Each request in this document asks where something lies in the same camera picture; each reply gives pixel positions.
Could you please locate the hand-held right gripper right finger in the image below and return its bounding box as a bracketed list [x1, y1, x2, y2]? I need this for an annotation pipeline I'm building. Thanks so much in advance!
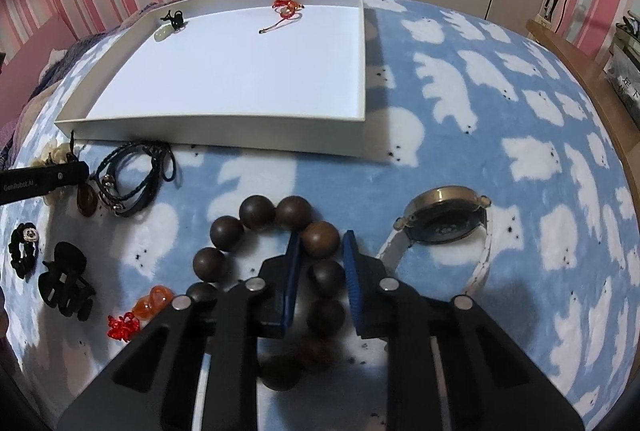
[342, 230, 586, 431]

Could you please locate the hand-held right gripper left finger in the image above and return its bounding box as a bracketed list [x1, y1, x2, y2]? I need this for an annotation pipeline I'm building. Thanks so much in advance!
[57, 231, 301, 431]

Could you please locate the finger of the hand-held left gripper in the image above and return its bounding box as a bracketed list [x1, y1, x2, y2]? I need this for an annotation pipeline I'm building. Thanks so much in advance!
[49, 160, 91, 195]

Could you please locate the white flower bead bracelet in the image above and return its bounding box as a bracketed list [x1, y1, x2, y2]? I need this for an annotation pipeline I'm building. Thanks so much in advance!
[30, 144, 73, 208]

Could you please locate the brown amber pendant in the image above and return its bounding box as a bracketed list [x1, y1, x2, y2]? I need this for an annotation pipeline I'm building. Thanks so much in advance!
[66, 131, 100, 218]

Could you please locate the black scrunchie with rhinestone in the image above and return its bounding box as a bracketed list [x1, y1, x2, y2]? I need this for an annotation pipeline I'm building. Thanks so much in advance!
[9, 222, 41, 281]

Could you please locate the dark wooden bead bracelet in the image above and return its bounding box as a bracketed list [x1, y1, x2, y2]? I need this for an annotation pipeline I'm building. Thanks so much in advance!
[187, 195, 347, 392]

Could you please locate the black hair claw clip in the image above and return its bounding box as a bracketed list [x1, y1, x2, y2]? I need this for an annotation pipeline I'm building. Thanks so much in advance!
[40, 241, 97, 323]

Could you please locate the black braided cord bracelet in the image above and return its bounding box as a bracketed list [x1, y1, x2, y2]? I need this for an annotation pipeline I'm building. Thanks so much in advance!
[90, 142, 178, 218]

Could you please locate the white strap wristwatch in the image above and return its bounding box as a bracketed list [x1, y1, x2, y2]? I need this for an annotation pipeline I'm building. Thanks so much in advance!
[376, 186, 493, 299]

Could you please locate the orange stone red knot pendant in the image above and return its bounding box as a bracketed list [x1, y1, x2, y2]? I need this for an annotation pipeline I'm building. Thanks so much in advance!
[107, 283, 173, 342]

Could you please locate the white shallow tray box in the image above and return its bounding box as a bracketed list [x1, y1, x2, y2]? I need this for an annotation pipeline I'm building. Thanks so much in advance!
[54, 0, 368, 158]

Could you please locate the pink headboard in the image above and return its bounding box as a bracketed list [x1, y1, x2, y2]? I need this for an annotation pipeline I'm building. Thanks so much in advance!
[0, 14, 78, 84]

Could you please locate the wooden desk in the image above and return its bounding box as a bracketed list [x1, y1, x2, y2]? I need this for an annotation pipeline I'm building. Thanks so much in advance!
[526, 18, 640, 162]

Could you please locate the clear plastic bag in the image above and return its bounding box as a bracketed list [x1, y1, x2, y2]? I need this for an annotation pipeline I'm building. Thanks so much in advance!
[602, 46, 640, 112]

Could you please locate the jade pendant with black cord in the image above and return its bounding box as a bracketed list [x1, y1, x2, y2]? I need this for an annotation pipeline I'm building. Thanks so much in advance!
[154, 10, 185, 43]

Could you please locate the red knot cord pendant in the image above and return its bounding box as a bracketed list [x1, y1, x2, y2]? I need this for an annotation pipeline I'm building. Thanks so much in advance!
[258, 0, 306, 35]

